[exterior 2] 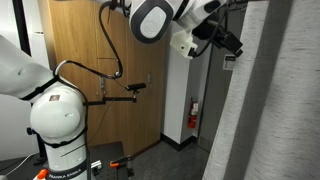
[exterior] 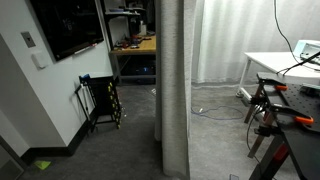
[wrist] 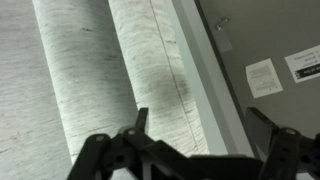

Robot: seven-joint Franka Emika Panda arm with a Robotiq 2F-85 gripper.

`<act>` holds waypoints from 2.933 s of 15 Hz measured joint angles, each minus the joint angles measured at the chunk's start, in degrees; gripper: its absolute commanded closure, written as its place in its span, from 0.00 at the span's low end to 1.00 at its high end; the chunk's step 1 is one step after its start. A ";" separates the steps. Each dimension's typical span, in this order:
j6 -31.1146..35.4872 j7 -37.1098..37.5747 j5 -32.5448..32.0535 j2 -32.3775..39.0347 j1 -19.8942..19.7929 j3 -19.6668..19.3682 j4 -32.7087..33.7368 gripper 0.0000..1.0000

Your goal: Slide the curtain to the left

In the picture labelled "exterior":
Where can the grey fabric curtain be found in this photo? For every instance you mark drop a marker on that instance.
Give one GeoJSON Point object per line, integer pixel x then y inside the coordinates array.
{"type": "Point", "coordinates": [173, 83]}

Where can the white sheer curtain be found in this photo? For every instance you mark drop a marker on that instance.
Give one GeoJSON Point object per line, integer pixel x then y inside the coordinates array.
{"type": "Point", "coordinates": [230, 40]}

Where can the black electronics box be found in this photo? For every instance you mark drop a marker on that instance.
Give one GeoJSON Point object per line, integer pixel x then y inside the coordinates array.
{"type": "Point", "coordinates": [141, 70]}

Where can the wooden workbench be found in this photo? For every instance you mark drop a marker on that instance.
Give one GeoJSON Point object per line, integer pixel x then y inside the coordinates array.
{"type": "Point", "coordinates": [146, 45]}

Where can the black folding cart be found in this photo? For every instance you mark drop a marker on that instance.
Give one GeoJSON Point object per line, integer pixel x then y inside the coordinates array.
{"type": "Point", "coordinates": [103, 96]}

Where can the white bottle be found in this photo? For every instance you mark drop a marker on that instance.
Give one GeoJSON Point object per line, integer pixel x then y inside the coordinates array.
{"type": "Point", "coordinates": [143, 29]}

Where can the grey metal shelf unit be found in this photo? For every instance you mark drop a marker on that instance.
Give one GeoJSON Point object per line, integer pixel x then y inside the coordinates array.
{"type": "Point", "coordinates": [121, 13]}

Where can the small grey floor plate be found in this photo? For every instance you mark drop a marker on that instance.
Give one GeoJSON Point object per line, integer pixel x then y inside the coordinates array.
{"type": "Point", "coordinates": [234, 177]}

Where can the white table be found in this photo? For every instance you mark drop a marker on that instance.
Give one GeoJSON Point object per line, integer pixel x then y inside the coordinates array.
{"type": "Point", "coordinates": [273, 61]}

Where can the small orange tipped clamp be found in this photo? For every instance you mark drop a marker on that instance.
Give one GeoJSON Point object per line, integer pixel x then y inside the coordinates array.
{"type": "Point", "coordinates": [281, 88]}

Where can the green paper note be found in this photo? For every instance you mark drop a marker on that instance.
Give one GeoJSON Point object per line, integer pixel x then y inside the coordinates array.
{"type": "Point", "coordinates": [42, 164]}

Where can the large black orange clamp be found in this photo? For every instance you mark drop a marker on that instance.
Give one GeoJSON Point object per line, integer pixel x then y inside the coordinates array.
{"type": "Point", "coordinates": [303, 120]}

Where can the teal flat object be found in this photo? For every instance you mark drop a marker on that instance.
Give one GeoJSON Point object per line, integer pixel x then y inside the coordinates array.
{"type": "Point", "coordinates": [310, 89]}

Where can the white box device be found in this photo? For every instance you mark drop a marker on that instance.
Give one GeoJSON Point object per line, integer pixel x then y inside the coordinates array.
{"type": "Point", "coordinates": [308, 48]}

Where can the black wall board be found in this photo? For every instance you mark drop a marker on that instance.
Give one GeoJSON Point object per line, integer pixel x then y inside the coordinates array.
{"type": "Point", "coordinates": [66, 26]}

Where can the white wall thermostat box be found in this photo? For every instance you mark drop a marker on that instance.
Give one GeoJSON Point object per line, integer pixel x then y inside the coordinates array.
{"type": "Point", "coordinates": [40, 60]}

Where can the grey wall switch plate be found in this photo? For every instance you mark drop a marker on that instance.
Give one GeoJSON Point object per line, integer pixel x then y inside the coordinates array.
{"type": "Point", "coordinates": [28, 39]}

